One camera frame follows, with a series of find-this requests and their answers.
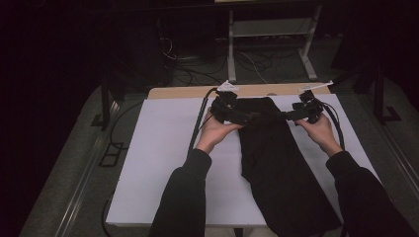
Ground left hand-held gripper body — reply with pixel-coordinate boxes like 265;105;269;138
210;80;240;124

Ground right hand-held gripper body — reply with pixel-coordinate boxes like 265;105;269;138
297;80;334;124

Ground black pants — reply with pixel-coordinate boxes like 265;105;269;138
235;96;344;237

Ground person's right hand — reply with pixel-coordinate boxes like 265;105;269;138
294;113;344;158

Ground person's left hand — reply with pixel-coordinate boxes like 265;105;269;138
196;110;243;155

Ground wooden table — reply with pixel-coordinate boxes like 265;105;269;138
146;82;331;100

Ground black metal stand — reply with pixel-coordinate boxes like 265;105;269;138
329;62;401;124
90;75;127;131

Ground white board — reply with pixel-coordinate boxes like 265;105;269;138
105;93;405;229

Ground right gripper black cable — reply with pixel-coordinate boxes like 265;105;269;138
320;102;346;151

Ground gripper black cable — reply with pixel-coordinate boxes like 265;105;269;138
187;87;218;156
320;102;346;151

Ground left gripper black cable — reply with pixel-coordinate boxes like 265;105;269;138
187;87;218;156

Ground bundle of black cables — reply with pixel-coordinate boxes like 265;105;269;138
161;36;228;87

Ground white floor cable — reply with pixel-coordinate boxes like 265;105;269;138
240;51;269;84

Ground white metal desk frame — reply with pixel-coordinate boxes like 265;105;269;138
226;4;322;83

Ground metal floor rail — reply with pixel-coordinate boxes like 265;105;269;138
359;95;419;186
53;102;120;237

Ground black floor cable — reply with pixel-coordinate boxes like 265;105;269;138
101;100;146;237

